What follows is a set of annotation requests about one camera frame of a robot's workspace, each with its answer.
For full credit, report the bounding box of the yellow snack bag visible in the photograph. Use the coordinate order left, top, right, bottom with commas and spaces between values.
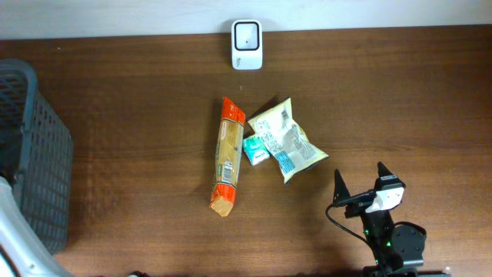
247, 98, 329, 184

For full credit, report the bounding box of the teal tissue pack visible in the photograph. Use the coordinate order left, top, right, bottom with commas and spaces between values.
243, 135, 271, 166

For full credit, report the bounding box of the orange spaghetti packet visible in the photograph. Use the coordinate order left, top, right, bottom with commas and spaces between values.
209, 97, 245, 217

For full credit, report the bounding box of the grey plastic basket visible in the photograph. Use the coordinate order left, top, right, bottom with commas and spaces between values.
1, 59, 74, 255

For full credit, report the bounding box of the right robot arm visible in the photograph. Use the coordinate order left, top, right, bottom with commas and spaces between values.
325, 162, 427, 277

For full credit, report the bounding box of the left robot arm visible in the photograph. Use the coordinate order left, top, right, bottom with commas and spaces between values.
1, 177, 72, 276

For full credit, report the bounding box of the white barcode scanner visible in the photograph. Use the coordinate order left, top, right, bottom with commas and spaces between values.
231, 19, 263, 71

